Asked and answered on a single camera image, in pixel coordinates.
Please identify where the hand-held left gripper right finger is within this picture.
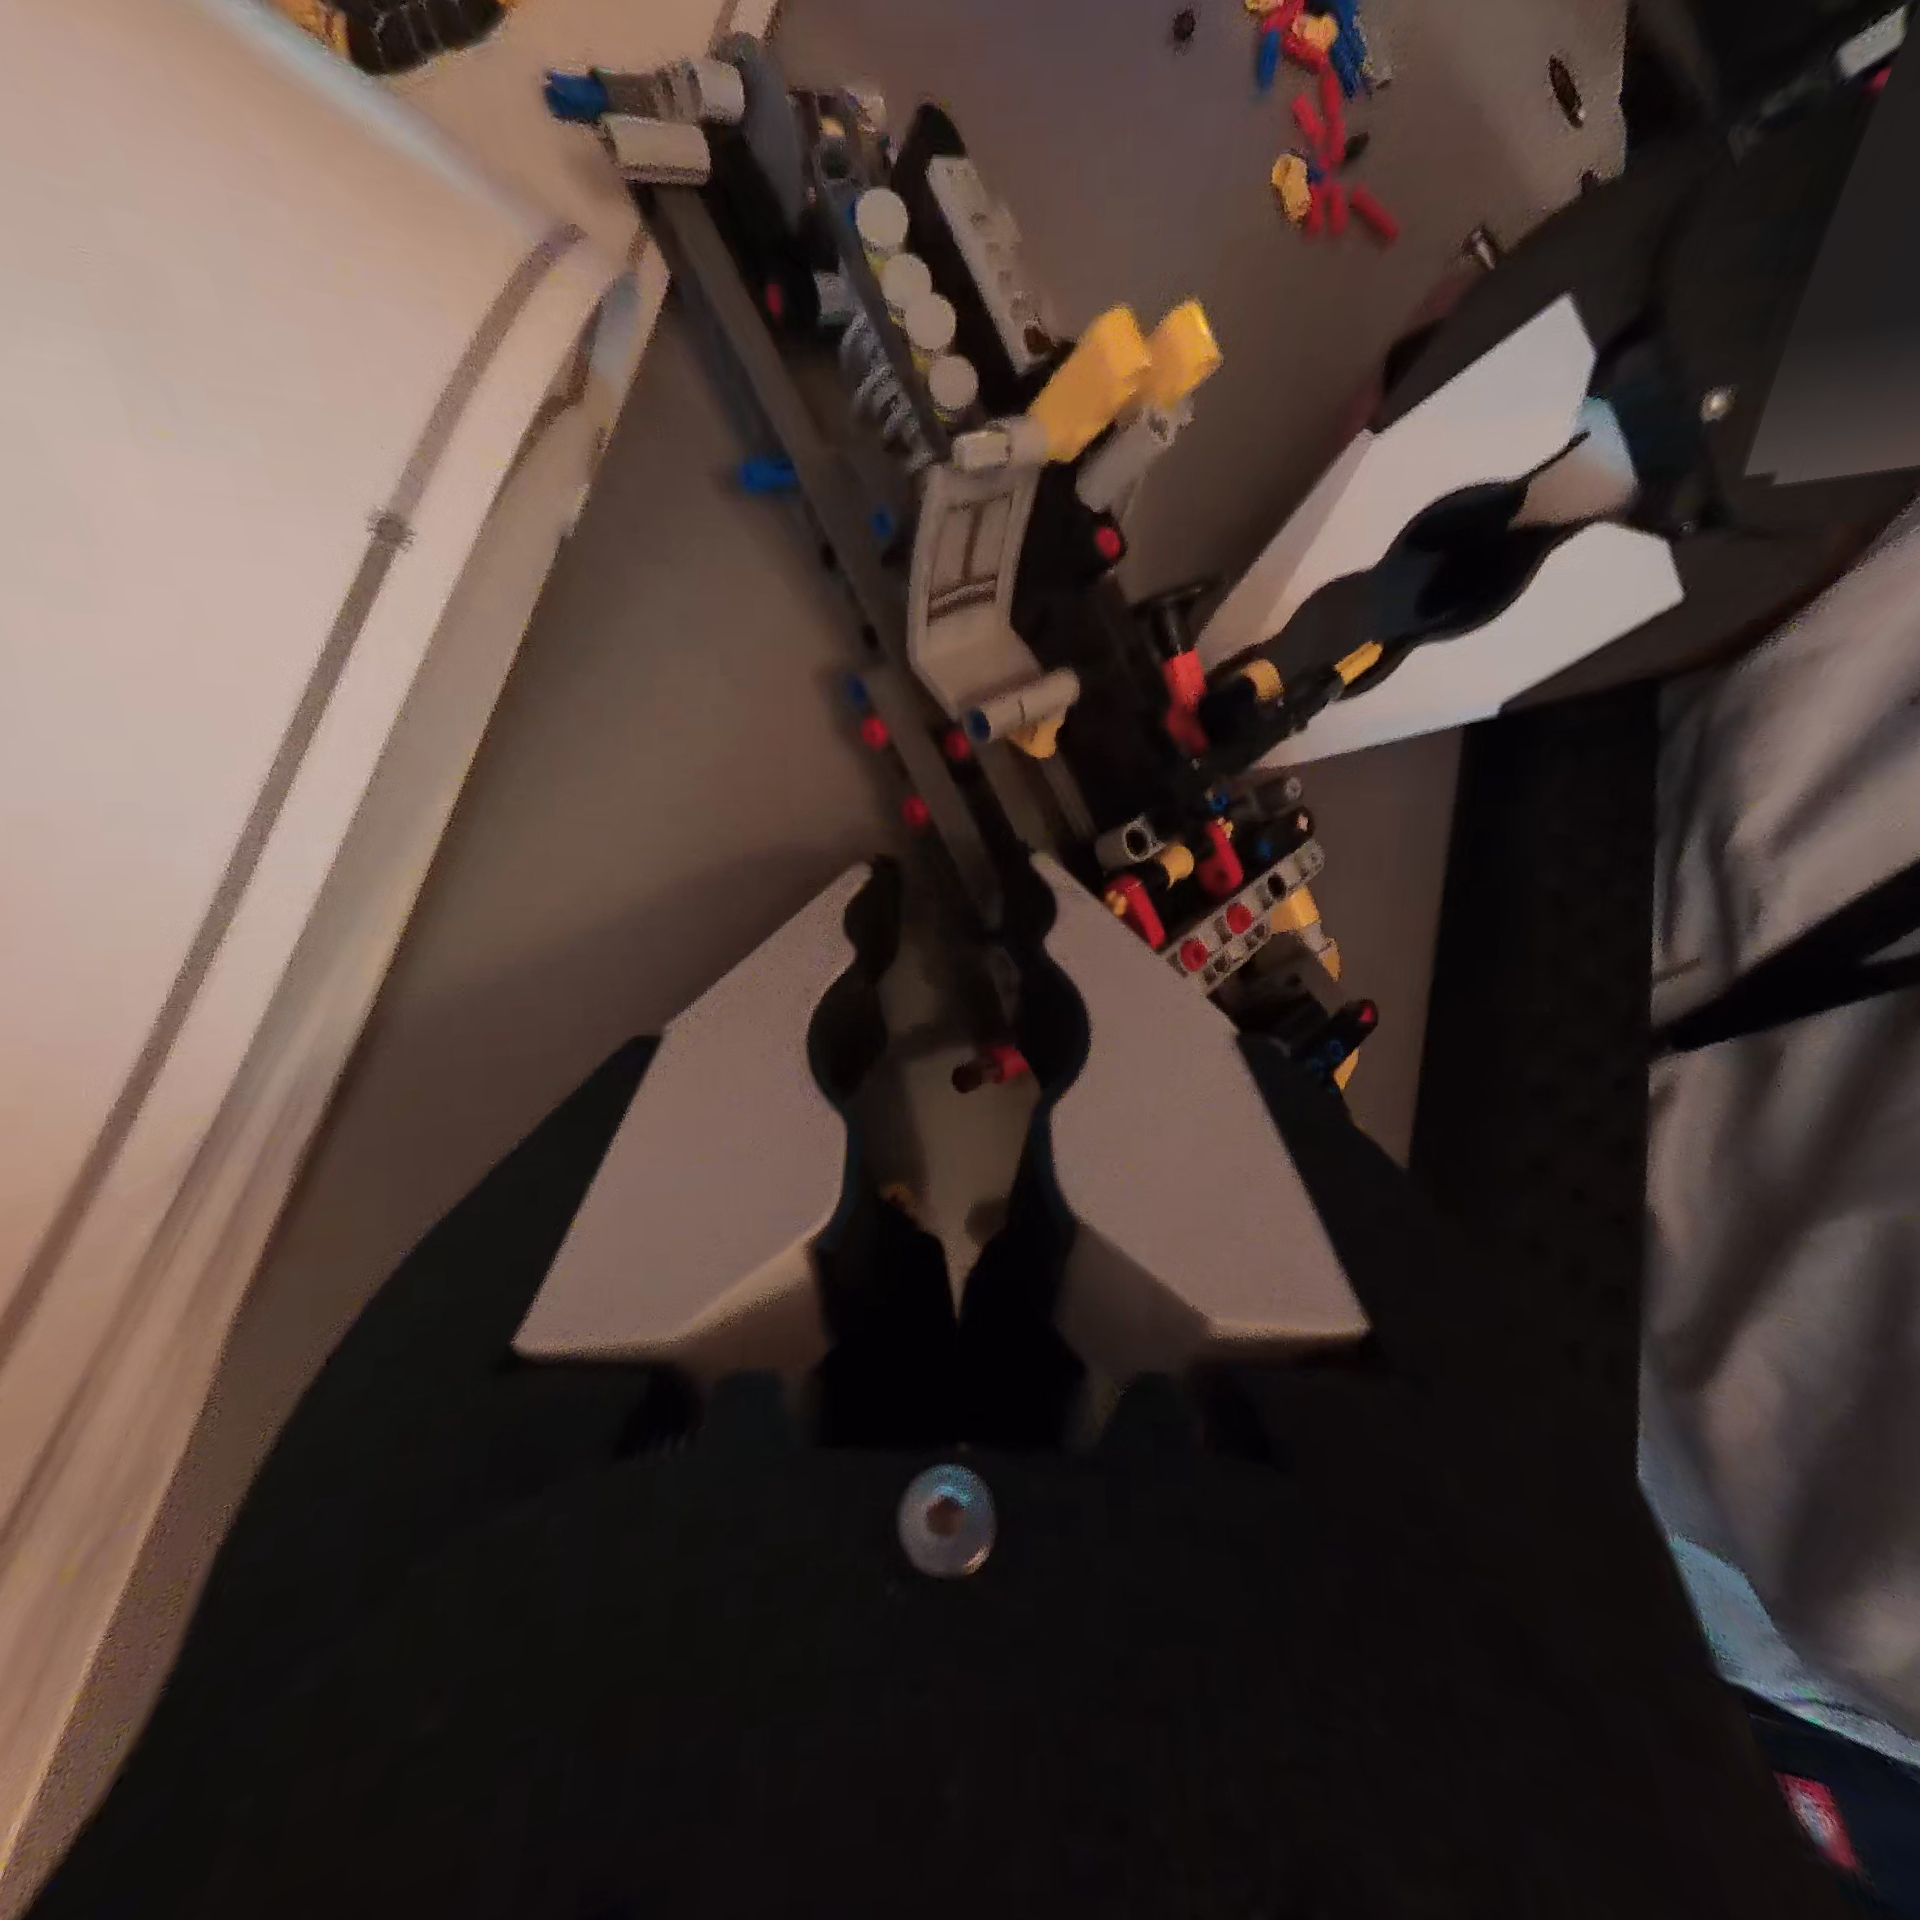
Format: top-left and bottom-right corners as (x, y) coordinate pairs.
(976, 854), (1373, 1449)

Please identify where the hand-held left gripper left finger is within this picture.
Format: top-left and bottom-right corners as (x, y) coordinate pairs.
(512, 859), (976, 1449)

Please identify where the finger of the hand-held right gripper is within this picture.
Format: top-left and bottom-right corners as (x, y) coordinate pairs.
(1197, 291), (1637, 669)
(1259, 514), (1683, 769)

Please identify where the black lego beam yellow axle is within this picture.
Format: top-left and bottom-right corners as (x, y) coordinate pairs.
(1200, 638), (1390, 735)

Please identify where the lego car model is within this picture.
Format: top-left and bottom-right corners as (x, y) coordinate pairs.
(539, 37), (1382, 1248)

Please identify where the pile of red blue lego pins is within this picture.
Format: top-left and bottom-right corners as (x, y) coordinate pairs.
(1240, 0), (1402, 242)

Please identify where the lego instruction booklet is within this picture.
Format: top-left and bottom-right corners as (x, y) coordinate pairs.
(0, 0), (781, 1863)

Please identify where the person's white printed shirt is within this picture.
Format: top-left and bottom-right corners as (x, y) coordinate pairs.
(1640, 509), (1920, 1757)

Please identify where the red printed package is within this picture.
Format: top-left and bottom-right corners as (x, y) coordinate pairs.
(1768, 1768), (1869, 1877)

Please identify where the black strap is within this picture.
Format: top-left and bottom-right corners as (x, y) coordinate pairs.
(1650, 878), (1920, 1051)

